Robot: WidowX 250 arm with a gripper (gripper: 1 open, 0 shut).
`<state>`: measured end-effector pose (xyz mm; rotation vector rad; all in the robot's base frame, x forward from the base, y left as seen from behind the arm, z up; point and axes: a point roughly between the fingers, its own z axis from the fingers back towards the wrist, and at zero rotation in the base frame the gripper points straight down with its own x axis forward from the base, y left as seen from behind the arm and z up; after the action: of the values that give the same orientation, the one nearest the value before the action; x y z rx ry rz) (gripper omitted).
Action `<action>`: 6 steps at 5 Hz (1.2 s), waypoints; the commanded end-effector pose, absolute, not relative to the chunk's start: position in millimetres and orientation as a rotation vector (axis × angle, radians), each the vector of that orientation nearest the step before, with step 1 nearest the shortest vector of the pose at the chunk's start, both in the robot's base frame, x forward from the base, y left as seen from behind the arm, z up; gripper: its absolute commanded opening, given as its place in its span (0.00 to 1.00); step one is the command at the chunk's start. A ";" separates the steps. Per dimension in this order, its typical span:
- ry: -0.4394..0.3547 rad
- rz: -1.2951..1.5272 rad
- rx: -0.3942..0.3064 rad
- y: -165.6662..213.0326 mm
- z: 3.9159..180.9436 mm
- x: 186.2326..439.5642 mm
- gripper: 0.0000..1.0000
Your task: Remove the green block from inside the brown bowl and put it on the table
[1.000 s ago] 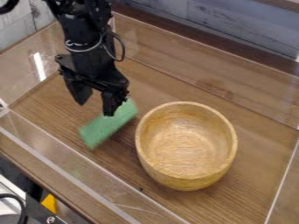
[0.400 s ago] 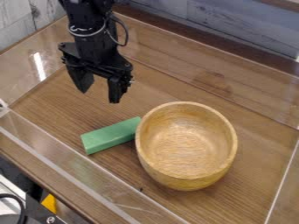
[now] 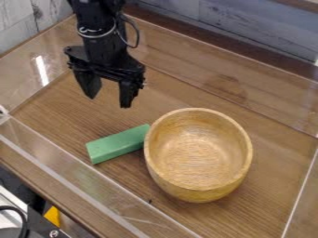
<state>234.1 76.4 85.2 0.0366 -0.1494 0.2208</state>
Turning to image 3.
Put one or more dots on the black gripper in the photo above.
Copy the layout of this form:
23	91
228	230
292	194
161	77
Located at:
104	58

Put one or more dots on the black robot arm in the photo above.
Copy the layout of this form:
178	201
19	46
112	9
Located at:
102	15

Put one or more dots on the brown wooden bowl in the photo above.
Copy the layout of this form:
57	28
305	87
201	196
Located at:
198	154

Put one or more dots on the clear acrylic enclosure walls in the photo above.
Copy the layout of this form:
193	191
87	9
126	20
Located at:
197	69

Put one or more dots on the green rectangular block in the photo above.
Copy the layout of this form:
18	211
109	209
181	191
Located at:
108	148

